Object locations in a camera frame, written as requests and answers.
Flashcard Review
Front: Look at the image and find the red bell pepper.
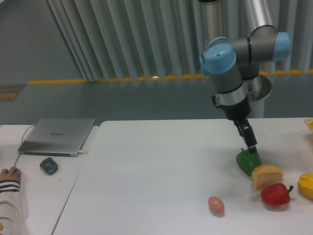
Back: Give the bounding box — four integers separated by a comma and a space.
261, 183, 294, 206

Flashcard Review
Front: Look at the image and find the silver laptop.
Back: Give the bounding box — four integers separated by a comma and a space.
18, 118, 95, 157

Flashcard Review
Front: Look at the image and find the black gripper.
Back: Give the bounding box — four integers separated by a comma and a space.
222, 97, 257, 153

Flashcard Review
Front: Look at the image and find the person's hand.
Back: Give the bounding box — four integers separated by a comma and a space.
0, 166, 22, 183

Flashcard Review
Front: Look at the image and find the yellow basket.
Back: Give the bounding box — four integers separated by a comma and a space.
304, 117, 313, 132

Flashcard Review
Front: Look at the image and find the yellow bell pepper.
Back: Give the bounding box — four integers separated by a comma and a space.
297, 173, 313, 199

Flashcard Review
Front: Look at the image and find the green bell pepper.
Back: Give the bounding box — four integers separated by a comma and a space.
236, 149, 262, 177

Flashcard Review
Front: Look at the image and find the brown egg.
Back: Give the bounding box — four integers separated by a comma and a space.
208, 196, 224, 216

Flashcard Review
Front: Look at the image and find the black mouse cable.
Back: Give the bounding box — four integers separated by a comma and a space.
13, 124, 37, 168

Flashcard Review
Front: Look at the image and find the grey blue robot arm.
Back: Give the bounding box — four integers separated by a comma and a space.
199, 0, 291, 153

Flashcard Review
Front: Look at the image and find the bread loaf piece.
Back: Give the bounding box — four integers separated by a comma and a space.
251, 164, 283, 190

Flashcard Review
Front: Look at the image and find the white striped sleeve forearm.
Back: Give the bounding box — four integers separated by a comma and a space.
0, 180, 23, 235

